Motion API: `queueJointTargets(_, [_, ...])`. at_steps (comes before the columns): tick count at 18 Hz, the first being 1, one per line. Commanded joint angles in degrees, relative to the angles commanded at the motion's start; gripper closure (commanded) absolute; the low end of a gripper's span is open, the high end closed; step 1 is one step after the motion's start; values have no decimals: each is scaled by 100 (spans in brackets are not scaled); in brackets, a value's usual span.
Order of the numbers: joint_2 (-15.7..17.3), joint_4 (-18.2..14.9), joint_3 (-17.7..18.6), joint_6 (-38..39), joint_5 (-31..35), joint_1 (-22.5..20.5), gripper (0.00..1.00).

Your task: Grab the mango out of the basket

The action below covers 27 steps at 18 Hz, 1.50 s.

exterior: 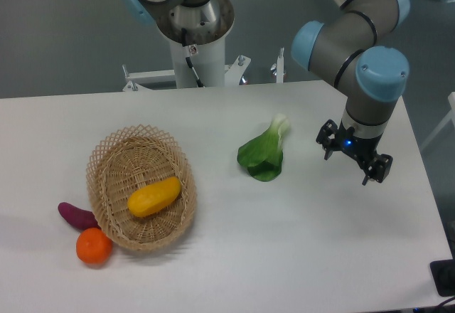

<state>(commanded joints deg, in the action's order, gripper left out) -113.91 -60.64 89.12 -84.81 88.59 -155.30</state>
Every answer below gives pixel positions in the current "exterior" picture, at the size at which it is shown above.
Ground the black device at table edge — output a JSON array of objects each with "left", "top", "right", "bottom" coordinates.
[{"left": 429, "top": 259, "right": 454, "bottom": 297}]

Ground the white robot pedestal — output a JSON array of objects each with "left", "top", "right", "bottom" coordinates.
[{"left": 122, "top": 0, "right": 251, "bottom": 91}]

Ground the white frame at right edge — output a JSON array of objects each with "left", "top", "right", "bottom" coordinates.
[{"left": 419, "top": 92, "right": 454, "bottom": 153}]

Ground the woven wicker basket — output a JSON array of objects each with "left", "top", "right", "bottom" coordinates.
[{"left": 87, "top": 124, "right": 197, "bottom": 252}]

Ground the orange fruit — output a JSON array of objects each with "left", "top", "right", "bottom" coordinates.
[{"left": 75, "top": 228, "right": 113, "bottom": 265}]

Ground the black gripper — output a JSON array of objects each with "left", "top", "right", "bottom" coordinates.
[{"left": 316, "top": 120, "right": 393, "bottom": 186}]

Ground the green bok choy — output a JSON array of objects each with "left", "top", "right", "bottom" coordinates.
[{"left": 237, "top": 114, "right": 290, "bottom": 182}]

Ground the purple sweet potato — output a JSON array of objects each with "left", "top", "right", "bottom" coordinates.
[{"left": 58, "top": 202, "right": 99, "bottom": 230}]

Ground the black cable on pedestal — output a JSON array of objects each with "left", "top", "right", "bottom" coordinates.
[{"left": 180, "top": 27, "right": 205, "bottom": 88}]

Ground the yellow mango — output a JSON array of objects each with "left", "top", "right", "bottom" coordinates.
[{"left": 127, "top": 176, "right": 181, "bottom": 218}]

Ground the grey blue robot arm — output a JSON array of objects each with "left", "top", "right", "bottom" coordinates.
[{"left": 124, "top": 0, "right": 410, "bottom": 183}]

